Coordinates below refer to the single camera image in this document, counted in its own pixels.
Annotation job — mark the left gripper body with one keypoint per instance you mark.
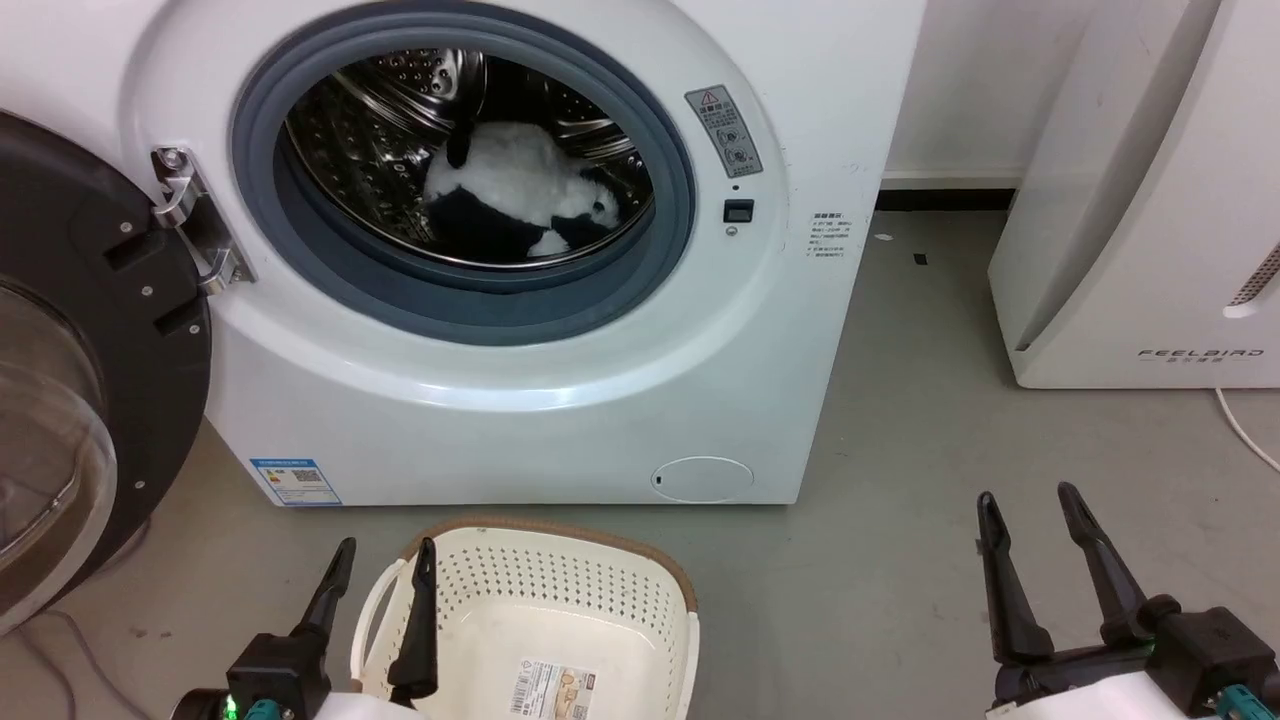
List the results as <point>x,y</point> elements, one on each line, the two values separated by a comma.
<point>275,675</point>

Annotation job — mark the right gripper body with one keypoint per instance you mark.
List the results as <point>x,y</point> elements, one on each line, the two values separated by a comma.
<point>1215,655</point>

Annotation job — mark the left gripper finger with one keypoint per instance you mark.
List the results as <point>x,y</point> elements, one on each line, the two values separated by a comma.
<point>328,598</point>
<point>420,640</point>

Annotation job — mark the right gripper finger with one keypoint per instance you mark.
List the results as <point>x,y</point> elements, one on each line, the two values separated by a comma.
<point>1010,600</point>
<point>1110,580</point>

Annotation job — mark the basket barcode sticker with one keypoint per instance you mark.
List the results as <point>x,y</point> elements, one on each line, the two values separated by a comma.
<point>553,690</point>

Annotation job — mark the cream perforated laundry basket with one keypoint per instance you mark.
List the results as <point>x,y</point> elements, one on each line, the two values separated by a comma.
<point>560,610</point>

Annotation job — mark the white front-load washing machine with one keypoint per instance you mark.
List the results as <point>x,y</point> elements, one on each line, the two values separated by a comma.
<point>600,400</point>

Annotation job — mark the dark washing machine door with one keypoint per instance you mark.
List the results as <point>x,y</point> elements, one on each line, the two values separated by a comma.
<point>150,350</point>

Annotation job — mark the black and white plush toy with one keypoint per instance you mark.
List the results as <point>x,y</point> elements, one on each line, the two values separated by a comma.
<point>510,170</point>

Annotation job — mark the blue energy label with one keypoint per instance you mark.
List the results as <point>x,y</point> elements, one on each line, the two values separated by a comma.
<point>295,482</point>

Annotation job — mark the grey rubber door gasket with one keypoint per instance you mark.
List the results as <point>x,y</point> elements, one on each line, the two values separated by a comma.
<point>330,285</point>

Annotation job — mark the oval filter cover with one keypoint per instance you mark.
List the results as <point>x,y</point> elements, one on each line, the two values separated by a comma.
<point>702,480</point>

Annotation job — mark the white appliance with logo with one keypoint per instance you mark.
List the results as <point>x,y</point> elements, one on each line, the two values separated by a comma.
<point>1130,250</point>

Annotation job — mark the chrome door hinge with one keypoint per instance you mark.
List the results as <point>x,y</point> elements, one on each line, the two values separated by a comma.
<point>195,215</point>

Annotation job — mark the small text label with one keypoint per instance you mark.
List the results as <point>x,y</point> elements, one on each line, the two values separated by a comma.
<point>828,235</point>

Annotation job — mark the perforated steel drum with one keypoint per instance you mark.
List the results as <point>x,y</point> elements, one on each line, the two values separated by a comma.
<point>380,130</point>

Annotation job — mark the black door latch slot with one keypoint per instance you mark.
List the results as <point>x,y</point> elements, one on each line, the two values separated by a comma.
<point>738,211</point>

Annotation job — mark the grey warning sticker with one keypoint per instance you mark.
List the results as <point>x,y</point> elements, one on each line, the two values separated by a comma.
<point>724,130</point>

